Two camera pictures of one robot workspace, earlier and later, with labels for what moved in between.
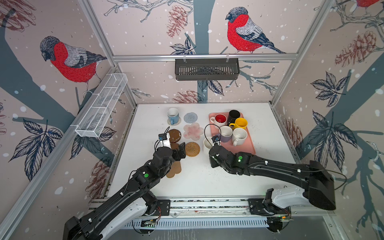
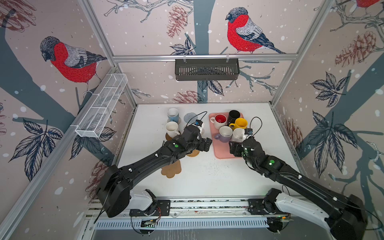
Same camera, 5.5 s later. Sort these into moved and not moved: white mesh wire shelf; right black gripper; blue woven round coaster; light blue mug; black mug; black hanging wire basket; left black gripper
Moved: left black gripper; right black gripper
Not moved: white mesh wire shelf; black mug; black hanging wire basket; blue woven round coaster; light blue mug
